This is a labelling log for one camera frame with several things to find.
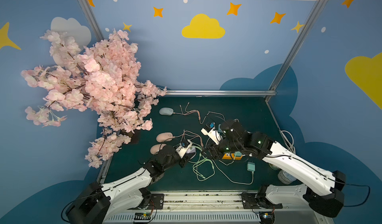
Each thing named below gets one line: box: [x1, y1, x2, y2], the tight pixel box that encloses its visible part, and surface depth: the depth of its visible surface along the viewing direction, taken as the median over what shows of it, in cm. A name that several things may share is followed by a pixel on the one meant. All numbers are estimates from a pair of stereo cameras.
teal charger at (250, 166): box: [246, 160, 256, 172], surface depth 86 cm
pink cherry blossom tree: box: [20, 28, 167, 168], surface depth 62 cm
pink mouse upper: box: [156, 132, 174, 142], surface depth 99 cm
